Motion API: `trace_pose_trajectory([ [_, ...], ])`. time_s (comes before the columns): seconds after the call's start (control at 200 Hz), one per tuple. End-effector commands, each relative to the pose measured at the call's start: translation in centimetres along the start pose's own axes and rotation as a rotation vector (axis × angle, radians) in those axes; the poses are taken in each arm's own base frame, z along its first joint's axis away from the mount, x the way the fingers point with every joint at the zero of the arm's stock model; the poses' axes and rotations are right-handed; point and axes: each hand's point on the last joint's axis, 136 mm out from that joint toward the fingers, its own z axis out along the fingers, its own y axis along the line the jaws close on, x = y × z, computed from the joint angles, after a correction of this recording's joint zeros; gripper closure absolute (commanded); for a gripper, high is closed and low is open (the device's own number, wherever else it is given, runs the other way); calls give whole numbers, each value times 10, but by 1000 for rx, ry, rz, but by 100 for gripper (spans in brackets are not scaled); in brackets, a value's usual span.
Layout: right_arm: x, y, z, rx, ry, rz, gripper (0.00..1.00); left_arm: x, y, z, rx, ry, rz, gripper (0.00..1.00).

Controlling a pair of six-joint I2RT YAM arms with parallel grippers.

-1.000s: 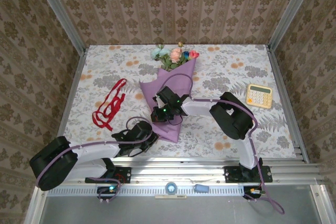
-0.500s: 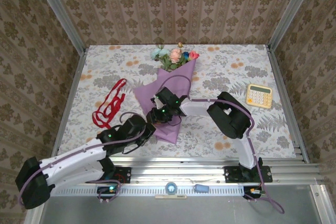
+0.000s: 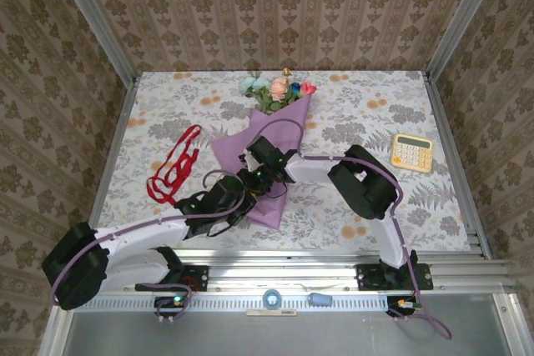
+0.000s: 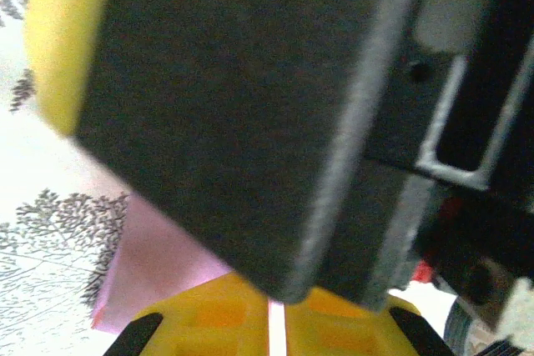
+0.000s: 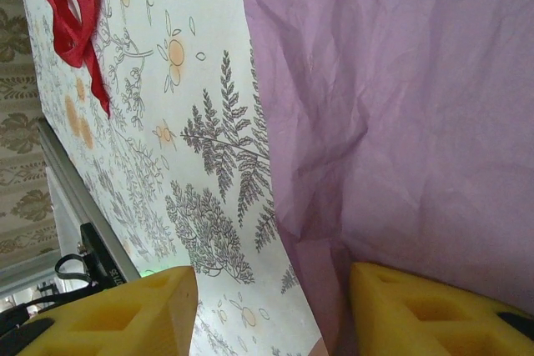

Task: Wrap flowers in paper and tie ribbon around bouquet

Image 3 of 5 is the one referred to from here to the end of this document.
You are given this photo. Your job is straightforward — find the pink and purple wrapping paper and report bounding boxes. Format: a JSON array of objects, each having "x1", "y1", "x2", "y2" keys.
[{"x1": 210, "y1": 95, "x2": 314, "y2": 231}]

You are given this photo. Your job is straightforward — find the red satin ribbon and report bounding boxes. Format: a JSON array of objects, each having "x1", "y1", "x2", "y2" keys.
[{"x1": 145, "y1": 124, "x2": 202, "y2": 206}]

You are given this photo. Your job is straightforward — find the peach artificial flower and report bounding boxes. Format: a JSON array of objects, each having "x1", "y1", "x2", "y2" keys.
[{"x1": 266, "y1": 67, "x2": 293, "y2": 114}]

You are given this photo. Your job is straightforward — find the red artificial flower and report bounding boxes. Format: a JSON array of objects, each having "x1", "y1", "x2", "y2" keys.
[{"x1": 299, "y1": 80, "x2": 318, "y2": 101}]

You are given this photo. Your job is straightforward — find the perforated metal strip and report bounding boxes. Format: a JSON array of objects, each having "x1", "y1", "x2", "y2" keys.
[{"x1": 74, "y1": 294, "x2": 391, "y2": 313}]

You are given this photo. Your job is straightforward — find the blue round knob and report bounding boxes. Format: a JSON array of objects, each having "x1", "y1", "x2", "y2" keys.
[{"x1": 262, "y1": 288, "x2": 283, "y2": 310}]

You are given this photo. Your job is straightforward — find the small control board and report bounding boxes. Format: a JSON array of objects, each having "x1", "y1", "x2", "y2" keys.
[
  {"x1": 154, "y1": 294, "x2": 194, "y2": 318},
  {"x1": 385, "y1": 294, "x2": 423, "y2": 318}
]

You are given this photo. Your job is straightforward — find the floral print tablecloth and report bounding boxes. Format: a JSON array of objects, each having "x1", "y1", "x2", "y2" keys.
[{"x1": 92, "y1": 70, "x2": 472, "y2": 253}]

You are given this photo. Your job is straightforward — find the beige label strip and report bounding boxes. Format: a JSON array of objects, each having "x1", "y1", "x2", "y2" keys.
[{"x1": 245, "y1": 308, "x2": 298, "y2": 317}]

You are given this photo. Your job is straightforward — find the blue oblong capsule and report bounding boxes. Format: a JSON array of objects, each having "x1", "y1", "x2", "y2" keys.
[{"x1": 307, "y1": 292, "x2": 334, "y2": 308}]

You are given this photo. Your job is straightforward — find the grey metal tray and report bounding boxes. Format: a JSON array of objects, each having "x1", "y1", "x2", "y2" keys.
[{"x1": 39, "y1": 293, "x2": 534, "y2": 356}]

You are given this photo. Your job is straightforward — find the yellow calculator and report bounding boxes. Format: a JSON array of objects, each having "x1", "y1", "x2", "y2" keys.
[{"x1": 390, "y1": 133, "x2": 434, "y2": 173}]

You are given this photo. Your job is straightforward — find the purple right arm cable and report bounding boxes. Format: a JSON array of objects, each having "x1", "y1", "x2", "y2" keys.
[{"x1": 249, "y1": 118, "x2": 454, "y2": 341}]

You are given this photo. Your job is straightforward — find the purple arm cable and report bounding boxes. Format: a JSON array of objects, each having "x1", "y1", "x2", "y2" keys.
[
  {"x1": 249, "y1": 118, "x2": 454, "y2": 341},
  {"x1": 48, "y1": 169, "x2": 247, "y2": 306}
]

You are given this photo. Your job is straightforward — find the aluminium front rail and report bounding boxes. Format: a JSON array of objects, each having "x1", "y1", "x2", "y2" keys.
[{"x1": 58, "y1": 247, "x2": 516, "y2": 295}]

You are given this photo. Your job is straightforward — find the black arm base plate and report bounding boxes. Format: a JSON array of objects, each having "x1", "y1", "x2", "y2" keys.
[
  {"x1": 354, "y1": 262, "x2": 434, "y2": 293},
  {"x1": 134, "y1": 263, "x2": 209, "y2": 293}
]

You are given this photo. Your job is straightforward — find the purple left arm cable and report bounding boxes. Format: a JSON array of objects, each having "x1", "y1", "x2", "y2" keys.
[{"x1": 48, "y1": 169, "x2": 247, "y2": 306}]

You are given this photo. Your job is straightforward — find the aluminium side rail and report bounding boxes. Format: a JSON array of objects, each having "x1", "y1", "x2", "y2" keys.
[
  {"x1": 78, "y1": 78, "x2": 139, "y2": 263},
  {"x1": 421, "y1": 72, "x2": 493, "y2": 259}
]

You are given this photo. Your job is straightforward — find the aluminium frame post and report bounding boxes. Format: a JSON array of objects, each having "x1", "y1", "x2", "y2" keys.
[
  {"x1": 425, "y1": 0, "x2": 508, "y2": 82},
  {"x1": 48, "y1": 0, "x2": 139, "y2": 86}
]

